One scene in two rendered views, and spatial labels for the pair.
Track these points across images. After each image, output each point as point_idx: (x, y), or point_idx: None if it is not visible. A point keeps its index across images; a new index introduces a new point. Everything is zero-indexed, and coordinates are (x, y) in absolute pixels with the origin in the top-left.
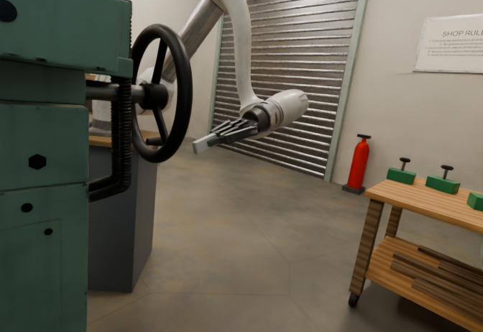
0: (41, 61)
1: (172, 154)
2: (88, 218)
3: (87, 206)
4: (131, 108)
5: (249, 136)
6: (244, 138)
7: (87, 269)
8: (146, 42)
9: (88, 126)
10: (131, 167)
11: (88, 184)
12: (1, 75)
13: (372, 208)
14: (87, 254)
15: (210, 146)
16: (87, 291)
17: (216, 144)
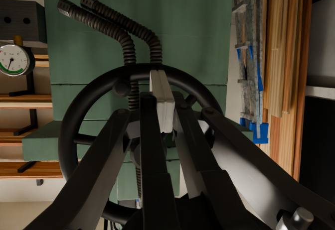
0: (243, 126)
1: (206, 87)
2: (228, 66)
3: (228, 72)
4: (79, 128)
5: (296, 180)
6: (266, 157)
7: (230, 38)
8: (126, 207)
9: (225, 109)
10: (159, 62)
11: (227, 83)
12: None
13: None
14: (229, 47)
15: (170, 89)
16: (230, 24)
17: (185, 102)
